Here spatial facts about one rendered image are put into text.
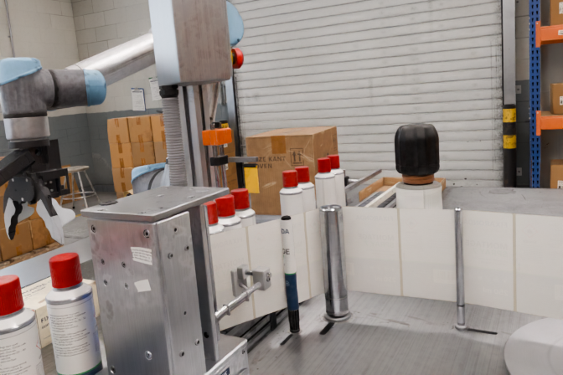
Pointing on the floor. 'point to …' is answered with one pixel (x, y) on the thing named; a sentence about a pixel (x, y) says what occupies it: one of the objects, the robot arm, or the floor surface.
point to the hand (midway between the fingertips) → (33, 244)
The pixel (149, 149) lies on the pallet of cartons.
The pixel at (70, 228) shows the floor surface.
